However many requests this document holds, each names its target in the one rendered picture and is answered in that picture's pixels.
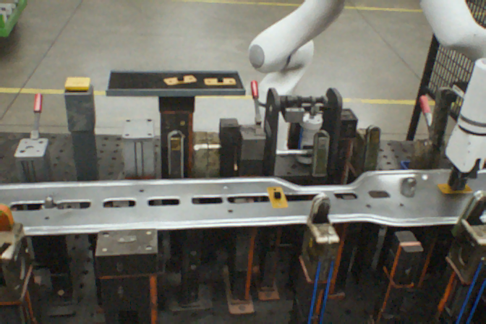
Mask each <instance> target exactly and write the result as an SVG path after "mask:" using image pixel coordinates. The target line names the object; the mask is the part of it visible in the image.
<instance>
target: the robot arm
mask: <svg viewBox="0 0 486 324"><path fill-rule="evenodd" d="M417 1H418V3H419V5H420V6H421V8H422V11H423V12H424V14H425V16H426V18H427V21H428V23H429V24H430V27H431V28H432V31H433V32H434V34H435V35H436V38H437V39H438V41H439V43H440V44H441V46H442V47H444V48H446V49H450V50H453V51H456V52H459V53H461V54H463V55H465V56H467V57H469V58H470V59H471V60H472V61H473V62H474V69H473V72H472V76H471V79H470V82H469V87H468V89H467V92H466V97H465V99H464V101H463V103H462V107H461V111H460V114H459V118H458V123H457V125H456V127H455V129H454V131H453V133H452V135H451V138H450V141H448V145H447V148H446V150H445V154H446V155H447V157H448V158H450V159H451V162H452V164H451V170H452V172H451V174H450V176H449V179H448V181H447V185H451V184H452V183H454V184H453V188H452V190H453V191H461V190H465V187H466V183H467V180H468V179H476V178H477V172H480V171H481V170H482V167H483V164H484V162H485V158H486V29H484V28H483V27H481V26H479V25H478V24H477V23H476V22H475V21H474V18H473V17H472V15H471V13H470V11H469V8H468V6H467V4H466V2H465V1H464V0H417ZM343 10H344V0H306V2H305V3H303V4H302V5H301V6H300V7H299V8H298V9H297V10H296V11H295V12H293V13H292V14H290V15H288V16H287V17H285V18H283V19H282V20H280V21H279V22H278V23H276V24H275V25H273V26H271V27H270V28H268V29H267V30H265V31H264V32H262V33H260V34H259V35H258V36H257V37H256V39H254V40H253V42H252V43H251V45H250V48H249V60H250V64H251V65H252V67H253V68H254V69H255V70H257V71H259V72H262V73H268V74H267V75H266V76H265V77H264V79H263V80H262V82H260V84H259V85H258V86H257V89H258V95H259V98H258V106H259V113H260V114H261V115H262V118H263V122H262V125H261V126H262V128H263V127H264V118H265V103H266V96H267V91H268V88H276V89H277V91H278V94H279V95H293V92H294V89H295V87H296V86H297V84H298V83H299V81H300V79H301V78H302V76H304V74H305V72H306V71H307V69H308V68H309V65H310V63H311V61H312V57H313V51H314V46H313V42H312V40H313V39H314V38H316V36H317V35H319V34H321V33H322V32H323V31H324V30H326V29H327V28H328V27H329V26H330V25H331V24H332V23H334V22H335V21H336V20H337V19H338V18H339V17H340V15H341V13H342V12H343ZM287 127H288V122H285V121H284V119H283V117H282V115H281V112H280V114H279V121H278V144H277V150H288V149H287V147H286V143H287V141H286V131H287ZM465 172H467V173H465Z"/></svg>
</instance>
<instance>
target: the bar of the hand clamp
mask: <svg viewBox="0 0 486 324"><path fill-rule="evenodd" d="M455 100H456V94H455V93H454V90H453V89H452V88H438V90H437V95H436V99H435V107H433V112H432V119H431V123H430V131H429V135H428V138H429V140H430V142H431V147H430V150H429V151H432V147H433V143H434V142H435V136H436V135H438V142H439V143H440V144H439V146H437V147H436V149H437V150H439V151H442V148H443V141H444V137H445V133H446V126H447V121H448V115H449V114H450V110H451V103H453V102H454V101H455Z"/></svg>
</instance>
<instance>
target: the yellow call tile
mask: <svg viewBox="0 0 486 324"><path fill-rule="evenodd" d="M90 82H91V78H90V77H68V78H67V82H66V85H65V90H89V88H90Z"/></svg>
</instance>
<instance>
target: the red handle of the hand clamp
mask: <svg viewBox="0 0 486 324"><path fill-rule="evenodd" d="M419 102H420V104H421V107H422V113H423V115H424V117H425V121H426V125H427V131H428V133H429V131H430V123H431V119H432V117H431V115H430V114H431V113H430V107H429V104H428V101H427V97H424V96H422V97H421V98H419ZM439 144H440V143H439V142H438V137H437V135H436V136H435V142H434V143H433V147H437V146H439Z"/></svg>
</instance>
